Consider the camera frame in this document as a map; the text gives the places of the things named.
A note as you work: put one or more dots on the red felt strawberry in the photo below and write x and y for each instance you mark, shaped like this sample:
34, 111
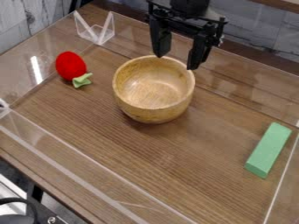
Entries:
72, 69

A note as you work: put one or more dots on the wooden bowl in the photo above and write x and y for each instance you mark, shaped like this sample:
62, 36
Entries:
153, 88

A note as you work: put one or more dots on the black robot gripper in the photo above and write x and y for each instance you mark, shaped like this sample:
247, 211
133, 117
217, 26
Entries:
192, 19

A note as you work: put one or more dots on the green rectangular block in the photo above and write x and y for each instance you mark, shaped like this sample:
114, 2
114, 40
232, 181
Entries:
267, 150

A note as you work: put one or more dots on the clear acrylic corner bracket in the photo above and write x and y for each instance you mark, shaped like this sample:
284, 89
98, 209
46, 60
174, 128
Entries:
97, 34

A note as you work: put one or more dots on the black metal table leg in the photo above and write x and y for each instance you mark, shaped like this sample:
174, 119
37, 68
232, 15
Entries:
34, 193

